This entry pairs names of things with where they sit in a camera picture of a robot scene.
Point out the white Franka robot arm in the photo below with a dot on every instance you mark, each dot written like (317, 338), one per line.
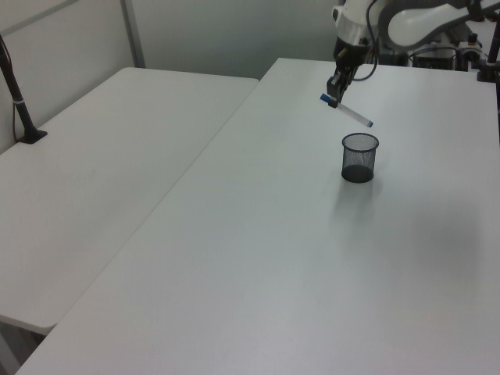
(406, 21)

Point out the black mesh pen cup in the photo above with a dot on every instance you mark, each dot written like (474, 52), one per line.
(359, 160)

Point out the black camera stand with base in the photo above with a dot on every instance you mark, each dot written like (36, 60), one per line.
(19, 109)

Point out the white marker with blue cap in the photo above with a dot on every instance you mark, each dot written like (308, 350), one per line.
(353, 114)

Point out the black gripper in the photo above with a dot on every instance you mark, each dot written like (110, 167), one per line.
(350, 56)

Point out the white adjacent table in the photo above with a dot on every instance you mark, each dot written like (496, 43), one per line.
(97, 176)

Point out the grey partition frame post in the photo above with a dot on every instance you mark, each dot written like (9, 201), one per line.
(133, 33)

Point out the black clamped camera stand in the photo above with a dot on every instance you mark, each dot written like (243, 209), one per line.
(490, 54)

